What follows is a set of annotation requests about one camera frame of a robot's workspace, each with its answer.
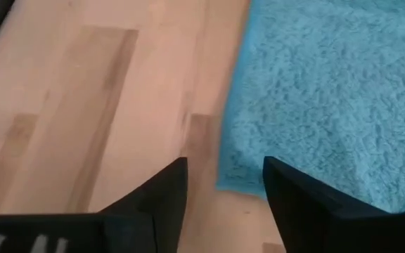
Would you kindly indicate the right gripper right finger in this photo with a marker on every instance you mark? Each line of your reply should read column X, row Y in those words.
column 294, row 211

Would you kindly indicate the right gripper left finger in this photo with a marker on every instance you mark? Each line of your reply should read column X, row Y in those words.
column 164, row 211

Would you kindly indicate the teal microfiber towel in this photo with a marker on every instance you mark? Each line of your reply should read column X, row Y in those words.
column 329, row 88

